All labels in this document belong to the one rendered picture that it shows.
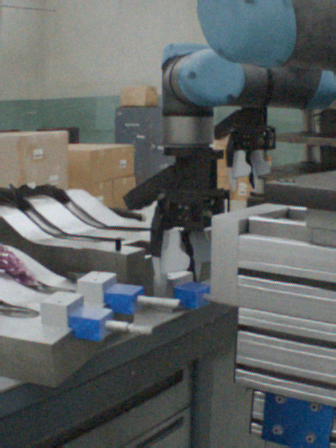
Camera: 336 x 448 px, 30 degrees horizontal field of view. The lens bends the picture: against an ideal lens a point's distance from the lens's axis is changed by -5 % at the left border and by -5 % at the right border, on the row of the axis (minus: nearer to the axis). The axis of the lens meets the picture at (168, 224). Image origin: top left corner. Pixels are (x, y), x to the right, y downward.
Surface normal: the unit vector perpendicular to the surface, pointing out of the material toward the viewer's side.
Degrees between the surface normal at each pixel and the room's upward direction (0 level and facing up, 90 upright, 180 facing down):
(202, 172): 90
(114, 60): 90
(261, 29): 121
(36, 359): 90
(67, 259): 90
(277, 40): 131
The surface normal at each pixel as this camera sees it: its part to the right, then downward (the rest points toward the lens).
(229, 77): 0.20, 0.17
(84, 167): -0.43, 0.16
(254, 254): -0.61, 0.14
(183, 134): -0.18, 0.17
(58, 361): 0.95, 0.05
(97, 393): 0.82, 0.10
